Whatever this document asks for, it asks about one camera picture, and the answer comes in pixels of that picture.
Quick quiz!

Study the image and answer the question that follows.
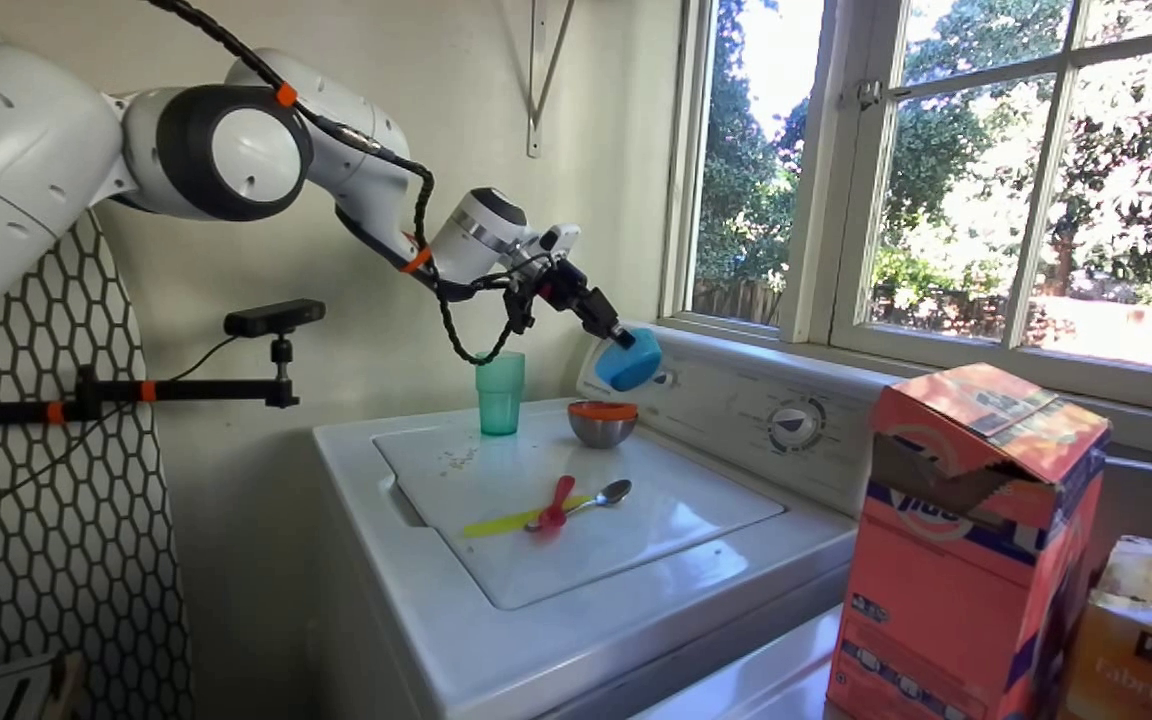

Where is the blue cup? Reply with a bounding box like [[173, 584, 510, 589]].
[[593, 324, 669, 397]]

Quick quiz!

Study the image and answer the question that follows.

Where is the honeycomb pattern ironing board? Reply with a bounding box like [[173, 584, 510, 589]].
[[0, 0, 194, 720]]

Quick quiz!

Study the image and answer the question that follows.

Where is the round washer dial knob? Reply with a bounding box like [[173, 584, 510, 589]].
[[769, 397, 826, 456]]

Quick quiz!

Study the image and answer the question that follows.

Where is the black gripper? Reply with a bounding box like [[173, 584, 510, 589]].
[[519, 253, 638, 353]]

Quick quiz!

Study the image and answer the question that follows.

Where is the Kirkland cardboard box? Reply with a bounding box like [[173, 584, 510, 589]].
[[1058, 532, 1152, 720]]

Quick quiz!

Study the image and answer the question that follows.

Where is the window sash latch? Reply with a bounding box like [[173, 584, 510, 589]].
[[838, 78, 887, 116]]

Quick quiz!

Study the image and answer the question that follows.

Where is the green translucent plastic cup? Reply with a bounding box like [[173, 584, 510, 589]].
[[470, 348, 526, 440]]

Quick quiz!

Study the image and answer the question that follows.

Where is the grey wall hanging cord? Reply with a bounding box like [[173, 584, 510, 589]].
[[517, 0, 583, 161]]

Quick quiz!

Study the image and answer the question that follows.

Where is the orange bowl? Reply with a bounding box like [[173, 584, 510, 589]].
[[564, 397, 642, 453]]

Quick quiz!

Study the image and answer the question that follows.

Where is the yellow plastic spoon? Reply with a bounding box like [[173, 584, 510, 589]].
[[454, 494, 593, 544]]

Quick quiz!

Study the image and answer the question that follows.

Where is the white washer lid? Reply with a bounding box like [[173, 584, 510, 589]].
[[373, 417, 792, 615]]

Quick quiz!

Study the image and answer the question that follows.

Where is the white washing machine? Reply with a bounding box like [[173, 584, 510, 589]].
[[309, 324, 901, 720]]

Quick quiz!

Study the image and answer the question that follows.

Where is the black stereo camera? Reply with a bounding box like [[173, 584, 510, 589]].
[[223, 298, 326, 342]]

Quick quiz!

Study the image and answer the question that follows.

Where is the red plastic spoon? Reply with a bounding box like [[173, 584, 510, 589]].
[[522, 473, 581, 541]]

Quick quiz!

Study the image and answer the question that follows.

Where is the white dryer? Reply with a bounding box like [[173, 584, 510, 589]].
[[628, 450, 1152, 720]]

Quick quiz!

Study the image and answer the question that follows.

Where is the orange Tide detergent box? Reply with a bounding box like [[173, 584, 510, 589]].
[[823, 361, 1117, 720]]

